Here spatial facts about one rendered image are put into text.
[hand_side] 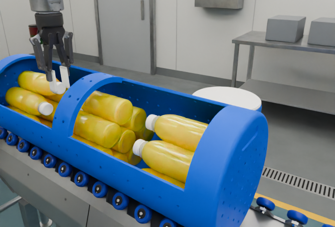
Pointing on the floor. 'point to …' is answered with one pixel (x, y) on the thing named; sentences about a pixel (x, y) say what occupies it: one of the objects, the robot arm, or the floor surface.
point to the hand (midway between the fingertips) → (59, 79)
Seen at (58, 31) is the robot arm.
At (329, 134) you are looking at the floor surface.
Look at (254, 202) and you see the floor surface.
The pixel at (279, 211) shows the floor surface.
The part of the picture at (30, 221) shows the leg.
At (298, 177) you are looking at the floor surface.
